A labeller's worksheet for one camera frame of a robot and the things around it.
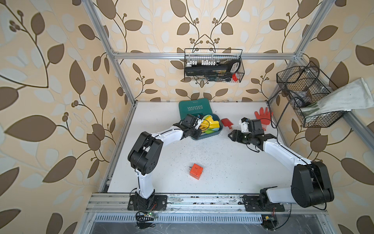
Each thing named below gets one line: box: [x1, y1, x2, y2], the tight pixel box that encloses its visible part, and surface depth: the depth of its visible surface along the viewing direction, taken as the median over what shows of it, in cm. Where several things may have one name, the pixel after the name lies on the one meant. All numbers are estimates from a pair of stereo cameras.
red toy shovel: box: [221, 117, 234, 130], surface depth 107 cm
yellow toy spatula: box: [199, 115, 221, 131], surface depth 104 cm
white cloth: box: [300, 77, 374, 117], surface depth 60 cm
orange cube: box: [189, 163, 204, 180], surface depth 82 cm
